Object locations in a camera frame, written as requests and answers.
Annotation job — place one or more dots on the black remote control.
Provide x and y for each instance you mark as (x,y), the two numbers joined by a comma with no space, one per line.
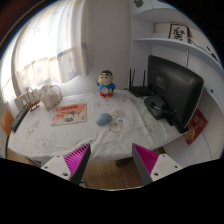
(18,119)

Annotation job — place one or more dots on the small wooden rack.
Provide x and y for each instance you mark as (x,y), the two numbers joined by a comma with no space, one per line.
(29,100)

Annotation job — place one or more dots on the white patterned tablecloth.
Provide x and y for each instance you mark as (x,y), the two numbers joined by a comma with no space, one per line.
(131,123)

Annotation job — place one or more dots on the cartoon boy figurine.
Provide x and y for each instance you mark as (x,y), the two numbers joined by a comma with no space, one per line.
(105,83)

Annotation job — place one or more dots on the black wifi router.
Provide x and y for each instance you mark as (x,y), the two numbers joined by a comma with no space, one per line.
(137,90)

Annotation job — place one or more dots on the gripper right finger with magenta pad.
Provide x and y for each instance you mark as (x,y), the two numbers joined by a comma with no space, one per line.
(151,166)

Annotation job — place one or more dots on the white drawstring pouch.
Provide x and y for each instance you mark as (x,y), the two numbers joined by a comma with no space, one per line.
(50,95)

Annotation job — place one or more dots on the framed calligraphy picture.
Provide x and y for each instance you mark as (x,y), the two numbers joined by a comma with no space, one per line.
(178,32)

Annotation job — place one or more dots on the sheer white curtain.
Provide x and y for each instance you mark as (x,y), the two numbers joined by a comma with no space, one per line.
(50,47)

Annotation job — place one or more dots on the white wall shelf unit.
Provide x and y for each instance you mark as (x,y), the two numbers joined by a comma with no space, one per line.
(150,26)

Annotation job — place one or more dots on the black computer monitor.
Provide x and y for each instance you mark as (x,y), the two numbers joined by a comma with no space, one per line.
(178,86)

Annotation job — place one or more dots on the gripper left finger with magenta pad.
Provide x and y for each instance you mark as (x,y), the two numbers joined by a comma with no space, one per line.
(71,166)

